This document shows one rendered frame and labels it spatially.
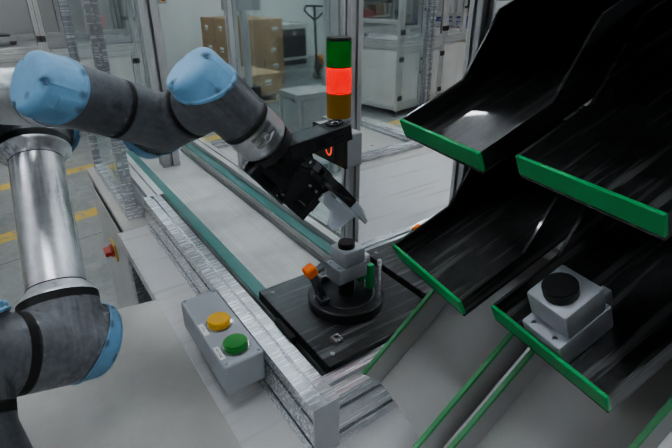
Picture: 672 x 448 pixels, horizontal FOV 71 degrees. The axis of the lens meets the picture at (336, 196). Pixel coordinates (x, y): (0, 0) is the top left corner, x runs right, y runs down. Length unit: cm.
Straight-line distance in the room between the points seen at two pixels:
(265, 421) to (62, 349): 32
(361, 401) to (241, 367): 20
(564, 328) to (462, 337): 24
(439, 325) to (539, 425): 17
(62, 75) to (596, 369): 59
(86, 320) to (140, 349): 23
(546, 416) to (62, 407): 75
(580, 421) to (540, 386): 5
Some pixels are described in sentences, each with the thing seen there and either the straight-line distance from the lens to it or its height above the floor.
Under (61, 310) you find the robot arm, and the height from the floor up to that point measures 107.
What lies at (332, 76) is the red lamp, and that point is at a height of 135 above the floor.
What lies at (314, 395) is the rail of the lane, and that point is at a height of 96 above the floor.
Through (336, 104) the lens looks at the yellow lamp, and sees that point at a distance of 94.
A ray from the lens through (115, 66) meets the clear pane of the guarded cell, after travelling 196.
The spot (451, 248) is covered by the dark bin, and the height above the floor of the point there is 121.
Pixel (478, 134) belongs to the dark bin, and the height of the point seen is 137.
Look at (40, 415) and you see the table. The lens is 98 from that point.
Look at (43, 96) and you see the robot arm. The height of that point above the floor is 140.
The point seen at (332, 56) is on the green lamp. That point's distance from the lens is 93.
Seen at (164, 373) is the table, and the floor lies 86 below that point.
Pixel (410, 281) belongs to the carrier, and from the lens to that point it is 96.
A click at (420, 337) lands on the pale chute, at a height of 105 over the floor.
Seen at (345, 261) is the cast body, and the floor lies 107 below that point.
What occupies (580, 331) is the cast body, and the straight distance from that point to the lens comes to 47.
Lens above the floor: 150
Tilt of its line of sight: 24 degrees down
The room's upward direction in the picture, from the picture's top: straight up
